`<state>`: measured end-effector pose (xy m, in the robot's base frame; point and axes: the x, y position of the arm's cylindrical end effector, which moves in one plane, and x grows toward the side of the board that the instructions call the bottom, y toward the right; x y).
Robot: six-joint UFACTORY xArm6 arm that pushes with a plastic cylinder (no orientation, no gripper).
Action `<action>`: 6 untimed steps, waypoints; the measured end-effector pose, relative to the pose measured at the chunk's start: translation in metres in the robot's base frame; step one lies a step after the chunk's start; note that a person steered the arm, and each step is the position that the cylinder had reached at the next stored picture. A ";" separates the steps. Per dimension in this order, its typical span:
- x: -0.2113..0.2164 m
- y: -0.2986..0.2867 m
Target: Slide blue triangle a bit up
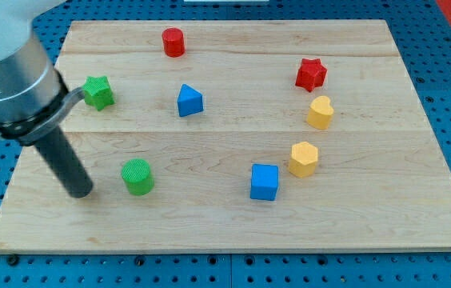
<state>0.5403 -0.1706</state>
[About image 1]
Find yellow heart block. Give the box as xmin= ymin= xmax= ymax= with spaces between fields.
xmin=306 ymin=95 xmax=334 ymax=130

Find light wooden board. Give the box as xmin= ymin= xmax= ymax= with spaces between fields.
xmin=0 ymin=20 xmax=451 ymax=254

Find green star block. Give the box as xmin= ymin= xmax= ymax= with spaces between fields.
xmin=82 ymin=76 xmax=115 ymax=111

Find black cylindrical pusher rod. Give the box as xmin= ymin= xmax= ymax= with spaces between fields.
xmin=34 ymin=126 xmax=94 ymax=198

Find blue triangle block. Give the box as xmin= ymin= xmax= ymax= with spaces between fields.
xmin=177 ymin=84 xmax=204 ymax=117

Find green cylinder block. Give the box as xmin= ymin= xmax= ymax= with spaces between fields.
xmin=121 ymin=158 xmax=154 ymax=196

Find yellow hexagon block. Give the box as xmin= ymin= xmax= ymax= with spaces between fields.
xmin=288 ymin=142 xmax=319 ymax=178

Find red cylinder block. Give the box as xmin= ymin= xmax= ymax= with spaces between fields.
xmin=162 ymin=27 xmax=186 ymax=58

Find red star block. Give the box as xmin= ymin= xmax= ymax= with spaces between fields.
xmin=295 ymin=58 xmax=328 ymax=92

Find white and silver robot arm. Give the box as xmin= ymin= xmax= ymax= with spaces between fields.
xmin=0 ymin=0 xmax=85 ymax=146

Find blue cube block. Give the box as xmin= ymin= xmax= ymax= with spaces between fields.
xmin=250 ymin=163 xmax=279 ymax=201

